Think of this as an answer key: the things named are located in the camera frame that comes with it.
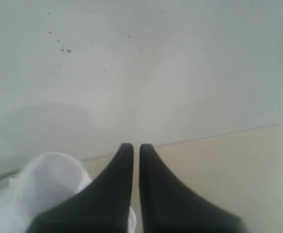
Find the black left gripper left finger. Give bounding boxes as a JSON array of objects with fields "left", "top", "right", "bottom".
[{"left": 26, "top": 143, "right": 134, "bottom": 233}]

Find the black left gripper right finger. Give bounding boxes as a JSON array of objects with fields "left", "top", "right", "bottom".
[{"left": 139, "top": 144, "right": 248, "bottom": 233}]

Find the white shirt with red print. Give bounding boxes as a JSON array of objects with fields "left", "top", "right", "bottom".
[{"left": 0, "top": 153, "right": 136, "bottom": 233}]

